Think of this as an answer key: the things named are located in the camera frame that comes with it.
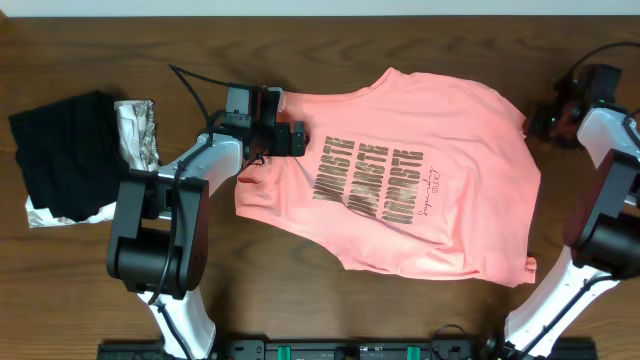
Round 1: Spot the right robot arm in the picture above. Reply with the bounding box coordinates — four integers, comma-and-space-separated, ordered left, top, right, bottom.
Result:
486, 64, 639, 360

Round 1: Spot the white patterned folded garment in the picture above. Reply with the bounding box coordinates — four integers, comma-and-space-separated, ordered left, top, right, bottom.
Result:
25, 100, 160, 229

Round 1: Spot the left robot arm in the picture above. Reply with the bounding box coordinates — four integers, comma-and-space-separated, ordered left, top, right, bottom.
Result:
97, 84, 307, 359

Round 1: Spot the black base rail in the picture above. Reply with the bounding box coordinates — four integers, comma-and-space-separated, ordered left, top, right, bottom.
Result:
96, 336, 599, 360

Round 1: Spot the pink printed t-shirt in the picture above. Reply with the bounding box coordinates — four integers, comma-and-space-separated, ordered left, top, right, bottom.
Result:
235, 69, 541, 287

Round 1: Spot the folded black garment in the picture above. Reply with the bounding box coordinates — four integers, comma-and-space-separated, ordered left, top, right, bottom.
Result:
8, 91, 129, 222

